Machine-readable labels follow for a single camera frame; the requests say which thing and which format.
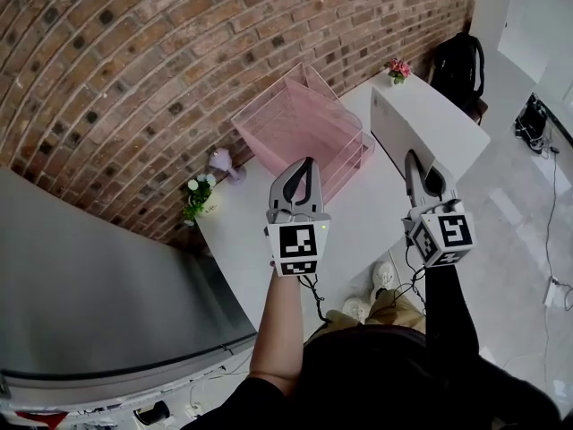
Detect person's right forearm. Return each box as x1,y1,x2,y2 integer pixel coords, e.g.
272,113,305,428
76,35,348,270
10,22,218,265
422,262,483,369

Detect person's white shoe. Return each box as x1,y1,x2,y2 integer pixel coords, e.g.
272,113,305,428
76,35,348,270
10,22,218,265
371,260,397,303
341,296,371,324

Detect person's black shirt torso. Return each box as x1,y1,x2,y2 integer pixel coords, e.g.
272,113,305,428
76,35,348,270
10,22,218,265
178,323,566,430

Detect black equipment with cables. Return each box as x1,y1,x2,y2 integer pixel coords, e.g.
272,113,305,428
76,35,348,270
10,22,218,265
513,91,551,142

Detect white power strip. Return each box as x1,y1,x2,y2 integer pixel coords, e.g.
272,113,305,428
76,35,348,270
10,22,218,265
542,275,561,307

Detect purple mushroom lamp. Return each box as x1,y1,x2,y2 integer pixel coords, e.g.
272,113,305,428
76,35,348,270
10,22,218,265
208,147,248,187

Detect floor cable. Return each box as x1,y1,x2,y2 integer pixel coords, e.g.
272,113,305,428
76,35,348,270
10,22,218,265
543,149,566,281

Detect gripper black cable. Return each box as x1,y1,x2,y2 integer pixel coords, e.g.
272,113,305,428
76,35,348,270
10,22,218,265
298,274,333,323
388,234,427,318

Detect pink mesh desk organizer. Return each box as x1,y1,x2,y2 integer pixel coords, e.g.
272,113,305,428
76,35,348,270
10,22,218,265
230,61,377,206

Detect red object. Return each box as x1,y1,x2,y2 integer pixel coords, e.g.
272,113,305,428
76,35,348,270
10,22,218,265
14,411,69,430

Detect black backpack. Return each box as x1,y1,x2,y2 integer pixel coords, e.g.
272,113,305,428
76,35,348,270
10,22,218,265
429,31,487,116

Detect pink flower potted plant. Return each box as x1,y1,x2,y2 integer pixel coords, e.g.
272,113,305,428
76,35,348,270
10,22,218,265
384,56,413,88

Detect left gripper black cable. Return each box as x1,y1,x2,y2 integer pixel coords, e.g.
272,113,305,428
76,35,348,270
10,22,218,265
298,274,333,323

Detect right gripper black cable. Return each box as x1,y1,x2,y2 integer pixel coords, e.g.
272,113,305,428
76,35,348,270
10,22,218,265
388,234,427,318

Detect white door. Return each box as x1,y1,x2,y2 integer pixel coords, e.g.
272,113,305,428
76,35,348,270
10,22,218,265
496,0,573,85

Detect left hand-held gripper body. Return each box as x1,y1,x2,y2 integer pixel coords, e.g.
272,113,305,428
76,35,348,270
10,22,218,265
263,198,333,280

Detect person's left forearm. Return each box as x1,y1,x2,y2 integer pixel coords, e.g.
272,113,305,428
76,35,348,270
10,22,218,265
247,262,324,396

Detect white flower potted plant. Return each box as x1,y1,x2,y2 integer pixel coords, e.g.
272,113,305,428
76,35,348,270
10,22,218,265
182,173,223,228

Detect person's khaki trouser legs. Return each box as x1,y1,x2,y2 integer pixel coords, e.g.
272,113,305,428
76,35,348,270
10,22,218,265
323,290,427,331

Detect grey cabinet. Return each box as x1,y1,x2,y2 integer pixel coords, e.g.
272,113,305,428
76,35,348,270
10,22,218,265
0,165,260,378

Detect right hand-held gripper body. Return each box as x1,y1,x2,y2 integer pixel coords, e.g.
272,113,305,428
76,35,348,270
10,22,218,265
400,197,477,269

